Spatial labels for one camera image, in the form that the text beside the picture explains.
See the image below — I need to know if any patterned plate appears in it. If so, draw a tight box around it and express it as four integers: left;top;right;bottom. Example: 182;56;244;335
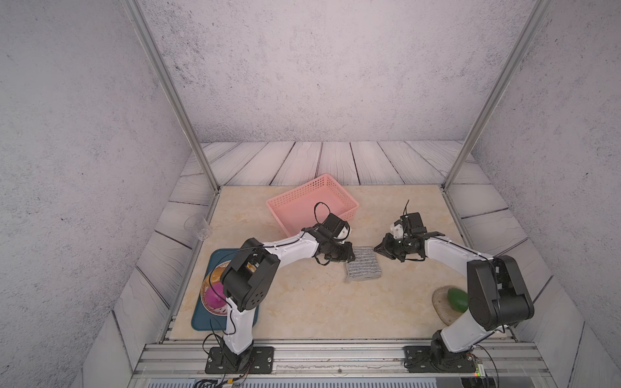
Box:
195;260;230;319

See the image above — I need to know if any pink plastic basket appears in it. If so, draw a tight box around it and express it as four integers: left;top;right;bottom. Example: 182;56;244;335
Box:
266;174;359;237

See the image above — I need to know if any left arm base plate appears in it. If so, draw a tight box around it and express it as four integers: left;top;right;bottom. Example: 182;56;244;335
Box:
205;345;274;374

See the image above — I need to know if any right aluminium frame post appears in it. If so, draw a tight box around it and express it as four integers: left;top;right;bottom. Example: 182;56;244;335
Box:
441;0;552;193

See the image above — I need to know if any aluminium frame post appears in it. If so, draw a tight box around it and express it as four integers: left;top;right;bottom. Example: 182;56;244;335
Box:
122;0;221;194
441;0;552;193

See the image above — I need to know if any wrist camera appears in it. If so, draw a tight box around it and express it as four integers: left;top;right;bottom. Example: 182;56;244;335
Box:
391;221;404;239
335;221;351;241

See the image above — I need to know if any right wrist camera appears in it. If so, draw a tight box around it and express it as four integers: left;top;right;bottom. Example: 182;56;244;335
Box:
391;221;404;239

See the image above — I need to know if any green fruit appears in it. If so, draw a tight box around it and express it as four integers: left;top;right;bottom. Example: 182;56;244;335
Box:
446;287;468;313

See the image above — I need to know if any front aluminium rail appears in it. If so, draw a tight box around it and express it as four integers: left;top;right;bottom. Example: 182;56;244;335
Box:
129;338;556;387

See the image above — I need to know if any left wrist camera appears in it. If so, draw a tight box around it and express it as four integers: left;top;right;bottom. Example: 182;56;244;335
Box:
335;221;351;241

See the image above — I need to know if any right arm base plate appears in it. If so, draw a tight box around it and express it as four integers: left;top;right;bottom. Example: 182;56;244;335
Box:
403;346;477;373

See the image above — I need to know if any clear plastic cup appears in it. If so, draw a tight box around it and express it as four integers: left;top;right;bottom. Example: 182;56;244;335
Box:
184;214;213;241

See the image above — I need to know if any grey striped square dishcloth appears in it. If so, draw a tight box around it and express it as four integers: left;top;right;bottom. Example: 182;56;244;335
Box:
345;247;382;283

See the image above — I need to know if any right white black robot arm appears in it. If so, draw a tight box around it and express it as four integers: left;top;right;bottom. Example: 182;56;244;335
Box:
374;212;535;370

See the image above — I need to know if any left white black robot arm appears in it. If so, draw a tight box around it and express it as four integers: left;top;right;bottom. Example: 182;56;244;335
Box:
201;212;355;370

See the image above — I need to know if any left aluminium frame post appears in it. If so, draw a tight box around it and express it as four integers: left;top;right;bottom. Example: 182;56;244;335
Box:
122;0;221;194

